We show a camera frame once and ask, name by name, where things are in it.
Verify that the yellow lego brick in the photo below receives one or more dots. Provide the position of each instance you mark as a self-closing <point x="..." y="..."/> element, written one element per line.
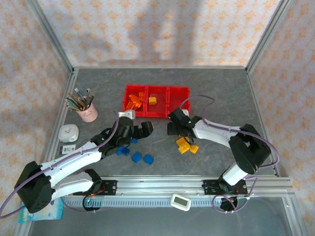
<point x="181" y="141"/>
<point x="194" y="149"/>
<point x="152" y="100"/>
<point x="184" y="149"/>

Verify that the orange curved lego piece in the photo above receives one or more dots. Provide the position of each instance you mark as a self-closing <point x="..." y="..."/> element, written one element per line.
<point x="138" y="105"/>
<point x="130" y="106"/>

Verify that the orange lego brick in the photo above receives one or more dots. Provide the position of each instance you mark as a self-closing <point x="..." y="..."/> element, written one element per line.
<point x="141" y="96"/>

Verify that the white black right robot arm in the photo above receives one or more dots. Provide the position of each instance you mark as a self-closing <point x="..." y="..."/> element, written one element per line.
<point x="216" y="130"/>

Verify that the blue lego brick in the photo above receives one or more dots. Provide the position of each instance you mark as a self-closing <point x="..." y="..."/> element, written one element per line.
<point x="148" y="159"/>
<point x="120" y="150"/>
<point x="126" y="151"/>
<point x="134" y="141"/>
<point x="136" y="157"/>

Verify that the red plastic bin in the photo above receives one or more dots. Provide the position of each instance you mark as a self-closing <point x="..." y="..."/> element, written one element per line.
<point x="160" y="108"/>
<point x="128" y="91"/>
<point x="178" y="98"/>

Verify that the pink pencil cup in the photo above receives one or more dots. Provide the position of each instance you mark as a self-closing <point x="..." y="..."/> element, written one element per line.
<point x="89" y="115"/>

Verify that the wooden pencil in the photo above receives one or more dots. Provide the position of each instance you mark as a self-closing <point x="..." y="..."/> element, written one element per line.
<point x="76" y="99"/>
<point x="91" y="100"/>
<point x="80" y="97"/>
<point x="87" y="98"/>
<point x="73" y="104"/>

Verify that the white square clock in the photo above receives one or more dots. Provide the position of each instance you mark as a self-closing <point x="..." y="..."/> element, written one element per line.
<point x="69" y="132"/>

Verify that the small black white card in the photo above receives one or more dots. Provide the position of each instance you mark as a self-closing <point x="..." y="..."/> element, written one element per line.
<point x="67" y="149"/>

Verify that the white digital timer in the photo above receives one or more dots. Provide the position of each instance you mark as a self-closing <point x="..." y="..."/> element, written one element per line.
<point x="180" y="202"/>

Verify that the blue wipes packet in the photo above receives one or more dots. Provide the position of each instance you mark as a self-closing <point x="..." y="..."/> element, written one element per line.
<point x="50" y="214"/>

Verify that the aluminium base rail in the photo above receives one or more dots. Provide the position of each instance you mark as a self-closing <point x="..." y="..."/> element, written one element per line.
<point x="160" y="184"/>

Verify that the aluminium frame rail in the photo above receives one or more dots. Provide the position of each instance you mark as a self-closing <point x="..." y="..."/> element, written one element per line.
<point x="70" y="86"/>
<point x="256" y="98"/>
<point x="160" y="67"/>

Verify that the aluminium frame post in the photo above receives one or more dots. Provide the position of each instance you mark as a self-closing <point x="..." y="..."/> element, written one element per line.
<point x="52" y="37"/>
<point x="267" y="37"/>

